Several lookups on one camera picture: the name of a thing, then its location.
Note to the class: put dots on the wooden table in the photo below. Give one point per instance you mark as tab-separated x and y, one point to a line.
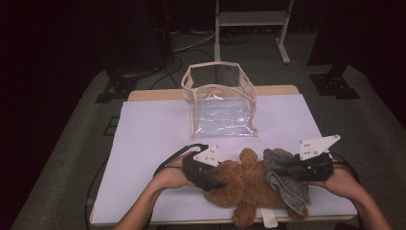
153	95

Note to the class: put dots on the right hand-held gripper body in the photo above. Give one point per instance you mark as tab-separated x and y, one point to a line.
314	167

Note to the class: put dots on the person's right hand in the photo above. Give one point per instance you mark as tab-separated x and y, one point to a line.
343	183

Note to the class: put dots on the brown teddy bear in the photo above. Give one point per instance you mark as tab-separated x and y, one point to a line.
242	188

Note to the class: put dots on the clear plastic bag beige trim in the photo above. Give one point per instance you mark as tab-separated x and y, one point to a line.
220	118

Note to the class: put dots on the black stand base plate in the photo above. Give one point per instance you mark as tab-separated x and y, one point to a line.
118	87
333	85

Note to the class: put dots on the white metal stand frame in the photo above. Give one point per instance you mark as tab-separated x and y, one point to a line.
252	18

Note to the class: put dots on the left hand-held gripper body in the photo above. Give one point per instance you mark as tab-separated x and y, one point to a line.
198	172

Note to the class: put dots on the person's left hand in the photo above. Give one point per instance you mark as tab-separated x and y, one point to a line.
170	179

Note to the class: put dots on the grey knitted bear sweater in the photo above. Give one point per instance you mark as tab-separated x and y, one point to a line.
290	188

